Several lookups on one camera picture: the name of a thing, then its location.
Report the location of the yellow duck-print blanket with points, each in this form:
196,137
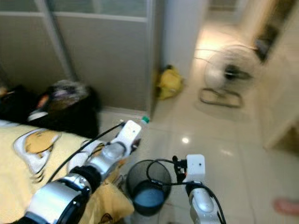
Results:
23,186

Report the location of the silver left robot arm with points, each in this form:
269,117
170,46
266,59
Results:
60,200

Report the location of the black mesh trash bin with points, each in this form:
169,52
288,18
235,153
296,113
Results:
147,200

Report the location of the orange-label plastic bottle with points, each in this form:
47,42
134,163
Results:
145,120

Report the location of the yellow bag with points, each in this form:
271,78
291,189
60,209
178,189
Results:
170,83

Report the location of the beige wooden cabinet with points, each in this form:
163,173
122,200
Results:
285,93

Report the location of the metal floor fan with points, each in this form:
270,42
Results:
233,72

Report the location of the black bag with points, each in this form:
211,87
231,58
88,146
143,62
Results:
74,121

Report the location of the grey sliding wardrobe doors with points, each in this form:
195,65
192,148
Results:
112,60

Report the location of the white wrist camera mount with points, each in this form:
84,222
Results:
196,165
130,133

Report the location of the person's bare foot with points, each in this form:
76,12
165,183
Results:
287,206

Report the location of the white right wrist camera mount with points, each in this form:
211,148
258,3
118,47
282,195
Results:
196,165

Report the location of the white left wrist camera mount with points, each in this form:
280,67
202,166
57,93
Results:
130,133

